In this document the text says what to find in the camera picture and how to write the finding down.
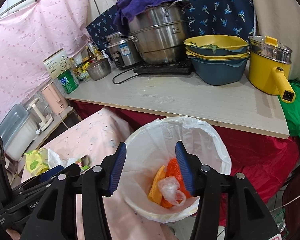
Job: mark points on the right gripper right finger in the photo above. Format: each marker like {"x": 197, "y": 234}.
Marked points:
{"x": 247, "y": 215}

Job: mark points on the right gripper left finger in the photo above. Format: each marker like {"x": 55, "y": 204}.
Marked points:
{"x": 55, "y": 215}

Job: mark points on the yellow green apple bag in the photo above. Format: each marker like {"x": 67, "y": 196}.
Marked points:
{"x": 36, "y": 161}

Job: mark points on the clear plastic bag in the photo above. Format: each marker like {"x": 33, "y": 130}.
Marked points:
{"x": 171, "y": 195}

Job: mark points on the white lined trash bin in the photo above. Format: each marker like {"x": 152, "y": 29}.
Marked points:
{"x": 152, "y": 146}

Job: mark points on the small red green box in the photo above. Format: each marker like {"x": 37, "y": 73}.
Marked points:
{"x": 83, "y": 163}

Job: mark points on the white dish drainer box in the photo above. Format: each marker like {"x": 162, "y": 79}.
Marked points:
{"x": 17, "y": 130}

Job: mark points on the pink patterned tablecloth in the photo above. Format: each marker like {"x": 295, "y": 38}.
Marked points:
{"x": 98, "y": 136}

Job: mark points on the white glass electric kettle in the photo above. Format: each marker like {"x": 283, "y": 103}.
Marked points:
{"x": 45, "y": 120}

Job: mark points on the pink electric kettle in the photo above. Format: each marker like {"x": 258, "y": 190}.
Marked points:
{"x": 54, "y": 98}

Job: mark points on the green plastic bag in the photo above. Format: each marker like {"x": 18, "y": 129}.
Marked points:
{"x": 292, "y": 111}

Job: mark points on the green milk powder tin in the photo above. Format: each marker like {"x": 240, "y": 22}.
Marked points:
{"x": 68, "y": 82}

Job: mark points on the white cardboard box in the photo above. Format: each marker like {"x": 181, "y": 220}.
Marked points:
{"x": 57, "y": 63}

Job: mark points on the small steel pot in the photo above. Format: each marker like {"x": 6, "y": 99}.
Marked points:
{"x": 99, "y": 69}

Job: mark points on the yellow electric pot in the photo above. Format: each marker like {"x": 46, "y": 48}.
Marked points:
{"x": 269, "y": 68}

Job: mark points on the stacked yellow blue basins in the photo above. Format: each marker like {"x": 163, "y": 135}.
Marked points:
{"x": 218, "y": 59}

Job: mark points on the black induction cooker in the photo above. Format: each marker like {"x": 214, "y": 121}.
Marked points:
{"x": 174, "y": 68}

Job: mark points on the dark sauce bottle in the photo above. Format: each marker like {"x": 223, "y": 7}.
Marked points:
{"x": 90, "y": 54}

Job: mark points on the steel rice cooker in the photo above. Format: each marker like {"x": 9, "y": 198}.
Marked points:
{"x": 123, "y": 50}

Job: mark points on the pink floral curtain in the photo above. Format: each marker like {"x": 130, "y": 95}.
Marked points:
{"x": 30, "y": 36}

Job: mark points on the large steel steamer pot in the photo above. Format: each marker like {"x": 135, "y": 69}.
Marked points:
{"x": 159, "y": 32}

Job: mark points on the navy floral cloth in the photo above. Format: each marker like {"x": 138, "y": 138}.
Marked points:
{"x": 207, "y": 17}

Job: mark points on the purple towel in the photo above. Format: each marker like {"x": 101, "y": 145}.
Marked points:
{"x": 128, "y": 9}

